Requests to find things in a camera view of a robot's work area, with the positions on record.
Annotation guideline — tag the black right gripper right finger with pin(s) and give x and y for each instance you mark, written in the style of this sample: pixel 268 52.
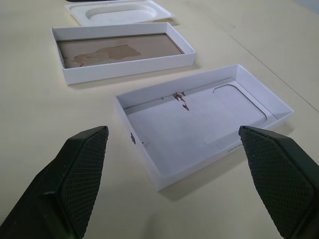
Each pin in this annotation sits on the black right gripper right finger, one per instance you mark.
pixel 279 179

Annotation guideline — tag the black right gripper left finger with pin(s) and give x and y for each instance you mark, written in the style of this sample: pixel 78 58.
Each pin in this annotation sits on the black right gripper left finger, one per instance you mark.
pixel 74 179

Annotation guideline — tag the dark blue smartphone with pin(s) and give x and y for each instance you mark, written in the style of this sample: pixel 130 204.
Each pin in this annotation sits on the dark blue smartphone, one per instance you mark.
pixel 87 0

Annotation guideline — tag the white box with brown bottom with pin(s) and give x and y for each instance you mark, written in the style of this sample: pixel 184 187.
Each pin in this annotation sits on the white box with brown bottom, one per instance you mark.
pixel 82 74

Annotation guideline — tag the white cardboard box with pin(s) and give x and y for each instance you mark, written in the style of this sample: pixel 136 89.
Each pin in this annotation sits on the white cardboard box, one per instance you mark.
pixel 174 139

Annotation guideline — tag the white moulded pulp tray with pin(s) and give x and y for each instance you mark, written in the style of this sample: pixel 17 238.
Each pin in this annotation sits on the white moulded pulp tray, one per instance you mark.
pixel 119 13

